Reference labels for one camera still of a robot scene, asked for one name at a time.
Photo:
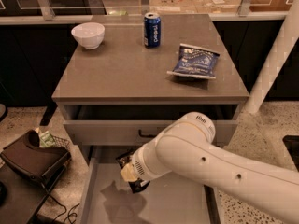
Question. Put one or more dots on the black wire basket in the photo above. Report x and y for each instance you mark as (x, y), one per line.
(61, 142)

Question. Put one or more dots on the white ceramic bowl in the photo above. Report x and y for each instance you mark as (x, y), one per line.
(89, 34)

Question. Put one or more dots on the grey drawer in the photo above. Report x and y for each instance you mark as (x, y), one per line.
(171, 199)
(127, 125)

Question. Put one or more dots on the green snack packet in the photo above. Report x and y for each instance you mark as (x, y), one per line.
(45, 138)

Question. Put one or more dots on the grey middle drawer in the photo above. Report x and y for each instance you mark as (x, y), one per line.
(171, 199)

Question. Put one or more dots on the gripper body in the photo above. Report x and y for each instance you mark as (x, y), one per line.
(138, 165)

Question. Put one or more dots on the grey top drawer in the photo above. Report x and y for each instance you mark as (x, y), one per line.
(127, 125)

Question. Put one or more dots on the blue chip bag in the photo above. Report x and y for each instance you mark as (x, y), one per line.
(195, 62)

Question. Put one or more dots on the blue soda can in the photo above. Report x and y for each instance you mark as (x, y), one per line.
(152, 30)

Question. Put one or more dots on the grey drawer cabinet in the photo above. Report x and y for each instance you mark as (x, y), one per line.
(122, 71)

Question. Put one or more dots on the cardboard box left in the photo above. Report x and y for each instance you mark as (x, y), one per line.
(172, 6)

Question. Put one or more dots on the black side table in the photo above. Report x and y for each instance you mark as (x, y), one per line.
(23, 198)

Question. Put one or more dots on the dark brown curved device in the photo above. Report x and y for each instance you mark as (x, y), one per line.
(38, 164)

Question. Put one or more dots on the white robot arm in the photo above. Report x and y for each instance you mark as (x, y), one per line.
(185, 148)

